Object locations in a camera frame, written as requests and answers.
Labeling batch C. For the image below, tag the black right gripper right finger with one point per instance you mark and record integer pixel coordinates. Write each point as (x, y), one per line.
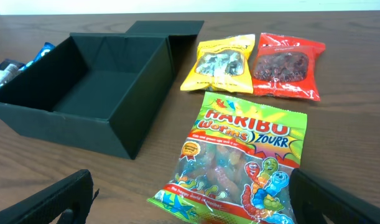
(314, 199)

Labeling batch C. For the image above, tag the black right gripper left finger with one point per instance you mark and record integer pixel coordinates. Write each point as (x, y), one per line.
(73, 194)

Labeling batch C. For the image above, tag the Haribo worms gummy bag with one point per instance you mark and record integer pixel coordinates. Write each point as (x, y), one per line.
(235, 164)

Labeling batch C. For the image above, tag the red Hacks candy bag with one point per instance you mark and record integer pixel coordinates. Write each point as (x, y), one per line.
(285, 67)

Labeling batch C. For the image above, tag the dark purple chocolate bar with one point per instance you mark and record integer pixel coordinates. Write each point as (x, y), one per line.
(9, 69)

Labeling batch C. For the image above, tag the blue Oreo cookie pack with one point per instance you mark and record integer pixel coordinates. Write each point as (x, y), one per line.
(44, 50)

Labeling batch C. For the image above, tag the yellow seed snack bag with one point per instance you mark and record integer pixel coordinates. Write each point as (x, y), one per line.
(222, 65)

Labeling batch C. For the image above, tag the dark green open box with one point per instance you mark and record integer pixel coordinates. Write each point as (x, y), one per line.
(99, 91)

